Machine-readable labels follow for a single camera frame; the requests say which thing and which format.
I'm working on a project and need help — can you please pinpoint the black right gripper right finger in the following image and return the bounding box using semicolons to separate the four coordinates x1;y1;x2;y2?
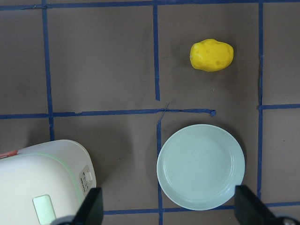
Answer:
234;185;276;225

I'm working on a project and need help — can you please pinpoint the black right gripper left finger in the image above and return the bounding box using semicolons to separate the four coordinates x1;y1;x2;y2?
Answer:
72;187;104;225

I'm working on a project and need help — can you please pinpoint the white rice cooker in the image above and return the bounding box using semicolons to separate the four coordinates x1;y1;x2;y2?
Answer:
0;140;97;225

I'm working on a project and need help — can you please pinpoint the light green plate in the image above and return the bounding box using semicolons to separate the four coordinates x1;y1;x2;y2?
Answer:
157;124;245;210

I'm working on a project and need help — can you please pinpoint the yellow toy potato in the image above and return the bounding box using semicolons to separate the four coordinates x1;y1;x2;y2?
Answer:
189;38;234;72

